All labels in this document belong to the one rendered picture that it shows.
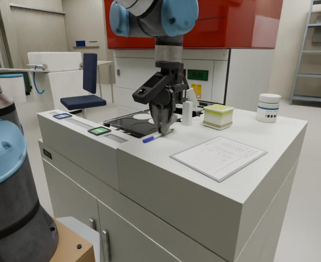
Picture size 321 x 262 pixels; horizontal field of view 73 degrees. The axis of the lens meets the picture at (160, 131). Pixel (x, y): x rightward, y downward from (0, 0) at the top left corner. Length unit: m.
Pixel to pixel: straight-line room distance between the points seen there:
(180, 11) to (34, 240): 0.44
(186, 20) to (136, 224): 0.54
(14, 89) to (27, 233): 5.96
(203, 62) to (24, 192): 0.92
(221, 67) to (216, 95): 0.13
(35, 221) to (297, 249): 1.64
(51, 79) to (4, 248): 4.01
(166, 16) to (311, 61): 6.29
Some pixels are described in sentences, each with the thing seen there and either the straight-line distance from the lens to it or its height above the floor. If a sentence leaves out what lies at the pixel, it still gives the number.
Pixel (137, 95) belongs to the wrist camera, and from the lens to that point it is 0.56.
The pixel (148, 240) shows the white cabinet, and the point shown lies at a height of 0.72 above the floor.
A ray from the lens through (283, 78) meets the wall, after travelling 6.67.
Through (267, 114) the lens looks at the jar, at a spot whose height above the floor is 1.00.
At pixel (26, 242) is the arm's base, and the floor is 0.93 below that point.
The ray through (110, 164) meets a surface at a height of 0.90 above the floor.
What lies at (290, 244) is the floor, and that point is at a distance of 1.84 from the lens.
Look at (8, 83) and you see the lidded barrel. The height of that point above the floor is 0.50.
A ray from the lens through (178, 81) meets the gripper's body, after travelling 0.65.
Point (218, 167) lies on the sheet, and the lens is 0.50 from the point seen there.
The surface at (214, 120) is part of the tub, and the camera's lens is 0.74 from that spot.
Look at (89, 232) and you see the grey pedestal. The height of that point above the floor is 0.82.
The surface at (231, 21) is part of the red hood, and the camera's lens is 1.05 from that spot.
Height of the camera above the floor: 1.21
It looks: 20 degrees down
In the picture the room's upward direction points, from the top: straight up
